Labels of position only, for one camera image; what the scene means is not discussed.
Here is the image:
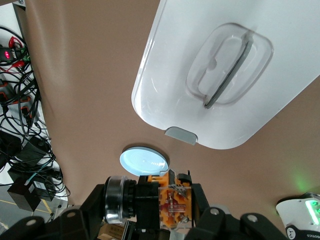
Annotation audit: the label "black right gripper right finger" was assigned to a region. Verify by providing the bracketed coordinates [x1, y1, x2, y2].
[184, 183, 241, 240]

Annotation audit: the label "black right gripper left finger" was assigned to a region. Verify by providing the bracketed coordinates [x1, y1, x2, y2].
[44, 183, 106, 240]

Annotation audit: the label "orange and black push-button switch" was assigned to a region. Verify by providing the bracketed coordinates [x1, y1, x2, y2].
[103, 168, 195, 234]

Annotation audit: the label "brown cardboard box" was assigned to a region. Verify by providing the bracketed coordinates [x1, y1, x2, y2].
[96, 222, 129, 240]

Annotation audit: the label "white lidded box grey clips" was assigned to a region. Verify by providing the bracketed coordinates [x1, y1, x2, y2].
[130, 0, 320, 151]

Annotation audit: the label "black power adapter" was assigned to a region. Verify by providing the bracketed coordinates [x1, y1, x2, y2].
[6, 174, 55, 213]

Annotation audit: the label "light blue round plate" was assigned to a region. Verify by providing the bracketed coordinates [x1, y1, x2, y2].
[119, 146, 171, 177]

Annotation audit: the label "black device with red light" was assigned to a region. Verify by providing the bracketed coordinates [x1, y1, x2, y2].
[0, 46, 17, 62]

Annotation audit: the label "black cable bundle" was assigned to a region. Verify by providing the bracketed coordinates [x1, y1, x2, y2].
[0, 24, 71, 201]

